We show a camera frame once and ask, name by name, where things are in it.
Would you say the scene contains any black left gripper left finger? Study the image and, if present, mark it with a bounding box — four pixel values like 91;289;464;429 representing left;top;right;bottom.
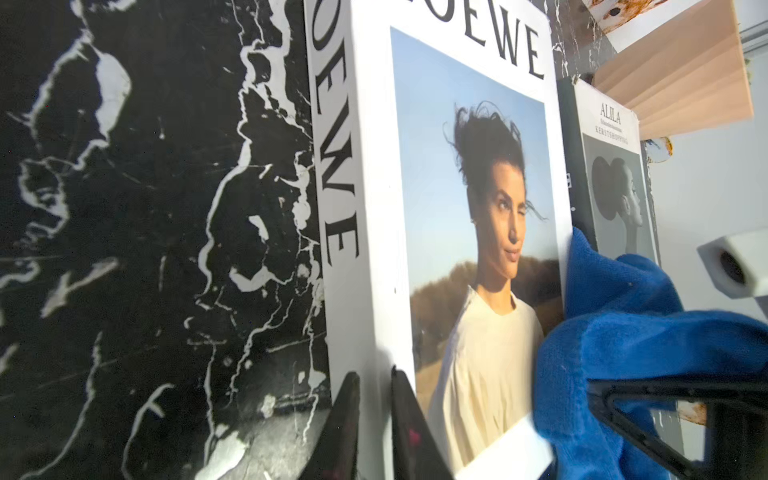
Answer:
299;372;360;480

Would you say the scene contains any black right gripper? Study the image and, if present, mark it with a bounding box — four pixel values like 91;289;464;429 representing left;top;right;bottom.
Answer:
587;376;767;479

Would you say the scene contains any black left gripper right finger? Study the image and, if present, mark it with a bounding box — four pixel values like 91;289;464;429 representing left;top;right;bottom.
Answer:
391;367;453;480

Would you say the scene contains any blue microfiber cloth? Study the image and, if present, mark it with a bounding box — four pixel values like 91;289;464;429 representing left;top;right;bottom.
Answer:
533;230;767;479

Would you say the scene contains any white LOEWE book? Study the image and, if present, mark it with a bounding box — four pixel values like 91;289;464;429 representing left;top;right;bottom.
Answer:
304;1;571;479

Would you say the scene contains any grey Twins story book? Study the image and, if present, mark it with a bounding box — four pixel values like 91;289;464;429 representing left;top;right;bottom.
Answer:
557;77;660;263

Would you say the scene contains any peach plant pot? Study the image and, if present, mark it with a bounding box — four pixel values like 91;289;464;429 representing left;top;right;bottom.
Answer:
593;0;754;140

